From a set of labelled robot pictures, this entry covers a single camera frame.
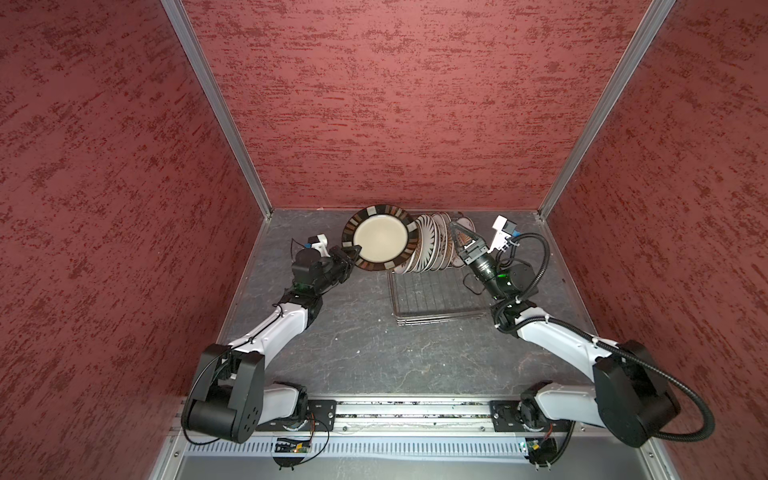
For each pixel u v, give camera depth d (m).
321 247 0.78
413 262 0.89
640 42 0.76
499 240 0.66
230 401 0.41
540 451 0.71
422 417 0.76
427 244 0.92
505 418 0.74
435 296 0.95
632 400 0.42
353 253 0.81
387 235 0.84
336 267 0.75
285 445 0.73
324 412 0.74
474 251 0.63
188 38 0.75
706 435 0.39
